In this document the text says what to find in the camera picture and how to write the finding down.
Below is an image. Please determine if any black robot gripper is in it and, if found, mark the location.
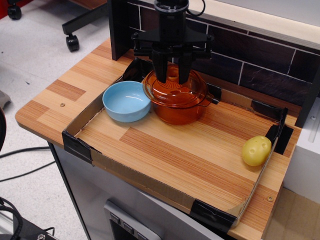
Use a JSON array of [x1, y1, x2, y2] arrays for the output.
[[131, 0, 213, 84]]

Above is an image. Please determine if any orange transparent pot lid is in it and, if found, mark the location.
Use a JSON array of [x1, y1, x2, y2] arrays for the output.
[[142, 64, 214, 109]]

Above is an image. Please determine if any orange transparent pot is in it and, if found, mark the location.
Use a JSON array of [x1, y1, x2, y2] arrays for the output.
[[151, 86, 214, 125]]

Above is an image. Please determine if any light blue bowl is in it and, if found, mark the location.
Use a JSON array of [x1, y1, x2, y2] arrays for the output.
[[102, 81, 151, 123]]

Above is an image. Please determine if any black office chair base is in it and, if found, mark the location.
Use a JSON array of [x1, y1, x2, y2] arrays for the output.
[[62, 0, 108, 52]]

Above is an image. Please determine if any yellow plastic potato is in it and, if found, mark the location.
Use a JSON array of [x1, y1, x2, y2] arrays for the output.
[[241, 135, 272, 167]]

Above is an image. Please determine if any cardboard fence with black tape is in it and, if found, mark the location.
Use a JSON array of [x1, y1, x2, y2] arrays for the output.
[[61, 57, 294, 235]]

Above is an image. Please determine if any black chair caster wheel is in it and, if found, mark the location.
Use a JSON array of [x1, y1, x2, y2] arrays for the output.
[[7, 4, 22, 20]]

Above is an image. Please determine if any grey toy oven front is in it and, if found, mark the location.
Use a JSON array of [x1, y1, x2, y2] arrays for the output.
[[104, 200, 161, 240]]

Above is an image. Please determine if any black equipment bottom left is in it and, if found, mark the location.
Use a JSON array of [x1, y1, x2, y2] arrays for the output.
[[0, 197, 57, 240]]

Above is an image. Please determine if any dark post on counter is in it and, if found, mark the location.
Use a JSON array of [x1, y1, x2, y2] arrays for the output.
[[107, 0, 140, 61]]

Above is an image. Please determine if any black cable on floor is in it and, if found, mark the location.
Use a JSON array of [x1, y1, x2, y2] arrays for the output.
[[0, 146, 56, 183]]

